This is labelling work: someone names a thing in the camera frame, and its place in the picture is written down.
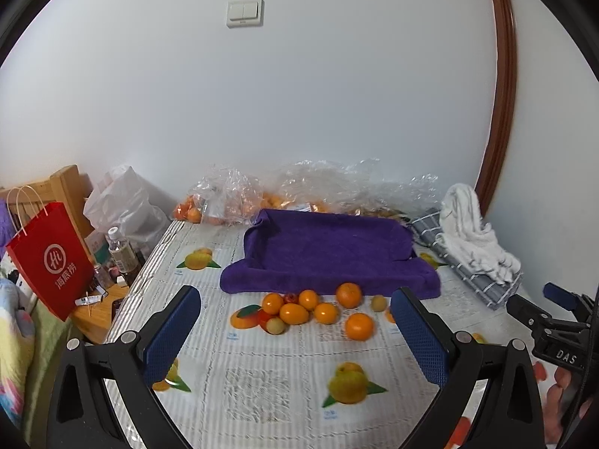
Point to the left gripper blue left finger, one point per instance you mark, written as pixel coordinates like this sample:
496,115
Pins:
81,413

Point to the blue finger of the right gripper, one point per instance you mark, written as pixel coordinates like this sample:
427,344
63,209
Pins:
530,315
559,296

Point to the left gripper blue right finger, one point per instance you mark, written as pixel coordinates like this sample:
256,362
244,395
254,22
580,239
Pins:
509,414

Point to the green-brown round fruit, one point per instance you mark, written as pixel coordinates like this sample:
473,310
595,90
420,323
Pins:
275,326

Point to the small orange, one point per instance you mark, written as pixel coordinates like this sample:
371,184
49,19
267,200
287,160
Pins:
326,313
272,303
308,299

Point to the oval orange kumquat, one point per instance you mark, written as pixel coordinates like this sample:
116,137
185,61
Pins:
294,314

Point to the large orange mandarin front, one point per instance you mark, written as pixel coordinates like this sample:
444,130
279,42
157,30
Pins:
359,326

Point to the large orange mandarin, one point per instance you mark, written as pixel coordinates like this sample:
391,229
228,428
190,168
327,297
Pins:
349,295
359,326

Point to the person's right hand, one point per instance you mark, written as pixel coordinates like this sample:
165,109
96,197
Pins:
553,416

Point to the wooden side table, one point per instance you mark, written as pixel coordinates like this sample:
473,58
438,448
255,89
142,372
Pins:
94,321

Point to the white striped towel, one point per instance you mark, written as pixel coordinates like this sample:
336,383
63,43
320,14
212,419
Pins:
471,241

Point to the plastic bottle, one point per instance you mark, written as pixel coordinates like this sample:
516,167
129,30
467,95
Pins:
123,255

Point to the white fruit-print tablecloth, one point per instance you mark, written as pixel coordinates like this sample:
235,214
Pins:
309,387

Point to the red paper bag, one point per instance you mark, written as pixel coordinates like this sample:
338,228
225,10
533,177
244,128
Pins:
49,255

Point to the white plastic bag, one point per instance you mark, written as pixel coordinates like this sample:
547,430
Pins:
121,200

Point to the wooden chair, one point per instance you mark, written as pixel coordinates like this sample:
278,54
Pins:
67,186

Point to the purple towel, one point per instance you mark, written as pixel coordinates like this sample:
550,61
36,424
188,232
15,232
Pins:
293,251

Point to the clear bag of oranges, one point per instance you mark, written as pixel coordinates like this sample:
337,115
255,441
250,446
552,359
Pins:
224,196

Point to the clear plastic bag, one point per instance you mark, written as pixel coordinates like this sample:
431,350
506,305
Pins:
356,190

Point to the brown wooden door frame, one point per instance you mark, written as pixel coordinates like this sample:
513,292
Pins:
501,121

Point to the white light switch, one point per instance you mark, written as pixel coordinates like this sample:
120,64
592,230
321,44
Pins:
244,13

